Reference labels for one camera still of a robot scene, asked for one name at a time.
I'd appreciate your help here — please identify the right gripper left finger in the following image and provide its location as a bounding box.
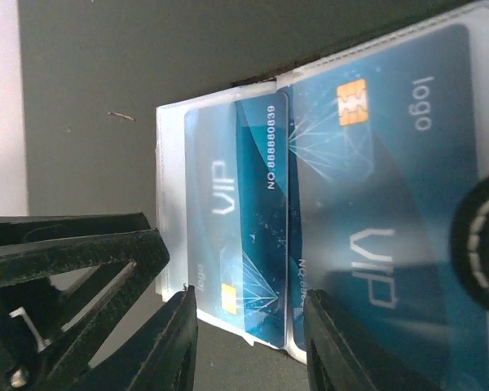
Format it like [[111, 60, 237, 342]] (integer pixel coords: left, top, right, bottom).
[[72, 286, 198, 391]]

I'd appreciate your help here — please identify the black leather card holder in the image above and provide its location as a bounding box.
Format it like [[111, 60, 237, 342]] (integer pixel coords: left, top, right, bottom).
[[156, 1, 489, 390]]

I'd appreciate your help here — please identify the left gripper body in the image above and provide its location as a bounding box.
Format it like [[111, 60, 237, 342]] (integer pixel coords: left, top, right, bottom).
[[0, 280, 66, 391]]

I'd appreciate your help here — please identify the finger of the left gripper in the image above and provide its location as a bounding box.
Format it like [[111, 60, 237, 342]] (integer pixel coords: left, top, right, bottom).
[[0, 230, 170, 388], [0, 213, 150, 247]]

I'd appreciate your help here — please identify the blue card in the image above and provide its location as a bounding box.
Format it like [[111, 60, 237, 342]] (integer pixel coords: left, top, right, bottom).
[[287, 24, 489, 390], [185, 92, 289, 349]]

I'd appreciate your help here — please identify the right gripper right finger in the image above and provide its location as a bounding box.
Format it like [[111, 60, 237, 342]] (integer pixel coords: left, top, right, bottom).
[[303, 289, 436, 391]]

